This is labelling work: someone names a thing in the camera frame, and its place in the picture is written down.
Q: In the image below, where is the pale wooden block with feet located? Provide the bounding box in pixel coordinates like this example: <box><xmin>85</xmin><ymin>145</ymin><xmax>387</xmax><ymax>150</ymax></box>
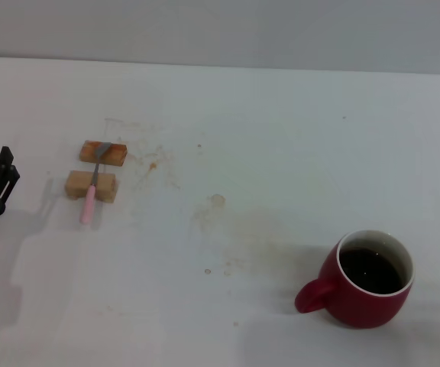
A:
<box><xmin>65</xmin><ymin>170</ymin><xmax>120</xmax><ymax>203</ymax></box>

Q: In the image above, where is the pink handled metal spoon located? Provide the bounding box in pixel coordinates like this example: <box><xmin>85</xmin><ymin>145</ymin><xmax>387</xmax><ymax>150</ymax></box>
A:
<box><xmin>79</xmin><ymin>141</ymin><xmax>113</xmax><ymax>225</ymax></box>

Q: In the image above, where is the dark brown coffee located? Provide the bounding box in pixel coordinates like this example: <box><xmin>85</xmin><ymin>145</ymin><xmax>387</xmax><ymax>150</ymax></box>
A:
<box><xmin>338</xmin><ymin>247</ymin><xmax>407</xmax><ymax>295</ymax></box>

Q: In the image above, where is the stained wooden block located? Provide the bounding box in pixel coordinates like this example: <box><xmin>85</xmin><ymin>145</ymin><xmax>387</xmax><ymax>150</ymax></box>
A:
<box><xmin>79</xmin><ymin>140</ymin><xmax>128</xmax><ymax>167</ymax></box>

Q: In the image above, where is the red ceramic cup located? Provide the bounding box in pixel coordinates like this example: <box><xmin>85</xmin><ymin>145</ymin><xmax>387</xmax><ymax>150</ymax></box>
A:
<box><xmin>294</xmin><ymin>229</ymin><xmax>416</xmax><ymax>329</ymax></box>

